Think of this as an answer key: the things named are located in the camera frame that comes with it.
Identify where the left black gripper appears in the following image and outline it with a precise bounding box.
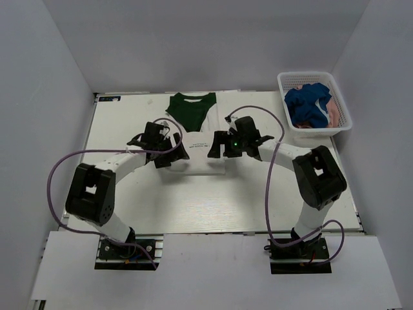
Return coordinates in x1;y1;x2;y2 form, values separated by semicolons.
154;132;189;169

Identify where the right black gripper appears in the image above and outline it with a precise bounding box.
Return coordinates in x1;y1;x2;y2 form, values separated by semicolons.
208;130;248;158

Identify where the white green-sleeved printed t-shirt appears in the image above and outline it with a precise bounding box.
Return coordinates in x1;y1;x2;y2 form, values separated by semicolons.
166;92;225;176

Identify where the blue t-shirt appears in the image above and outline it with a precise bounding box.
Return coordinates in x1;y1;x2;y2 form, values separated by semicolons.
283;82;333;129

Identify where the pink t-shirt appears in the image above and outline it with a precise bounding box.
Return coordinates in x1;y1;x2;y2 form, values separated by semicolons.
290;84;341;129

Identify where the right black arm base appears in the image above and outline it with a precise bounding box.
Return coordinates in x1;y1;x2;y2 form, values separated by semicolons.
264;238;332;274

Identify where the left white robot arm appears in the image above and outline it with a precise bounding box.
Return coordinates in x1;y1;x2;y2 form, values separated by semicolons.
65;118;189;258

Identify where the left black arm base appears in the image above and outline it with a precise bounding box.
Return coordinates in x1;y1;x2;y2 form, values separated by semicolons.
94;235;164;271

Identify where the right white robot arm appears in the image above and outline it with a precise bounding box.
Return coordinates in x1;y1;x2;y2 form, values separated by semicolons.
207;116;347;258

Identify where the white plastic basket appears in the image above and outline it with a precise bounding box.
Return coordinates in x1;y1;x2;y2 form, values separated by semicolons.
277;71;352;139

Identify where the blue label sticker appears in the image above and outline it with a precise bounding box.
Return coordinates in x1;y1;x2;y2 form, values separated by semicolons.
98;96;121;102

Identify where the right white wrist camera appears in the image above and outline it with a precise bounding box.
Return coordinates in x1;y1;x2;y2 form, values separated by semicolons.
225;116;238;135

